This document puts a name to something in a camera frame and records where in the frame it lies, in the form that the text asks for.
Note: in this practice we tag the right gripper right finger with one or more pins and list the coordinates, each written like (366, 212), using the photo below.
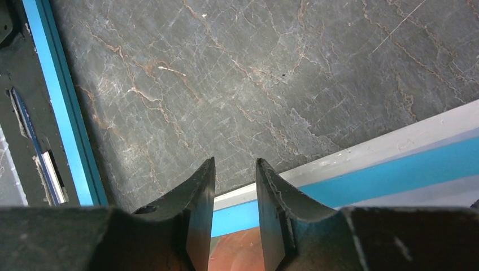
(299, 233)

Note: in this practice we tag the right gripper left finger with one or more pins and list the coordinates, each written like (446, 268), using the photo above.
(170, 233)

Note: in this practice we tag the blue picture frame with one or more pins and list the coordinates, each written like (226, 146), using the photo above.
(432, 167)

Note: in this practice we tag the hot air balloon photo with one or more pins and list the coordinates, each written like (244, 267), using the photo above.
(241, 250)

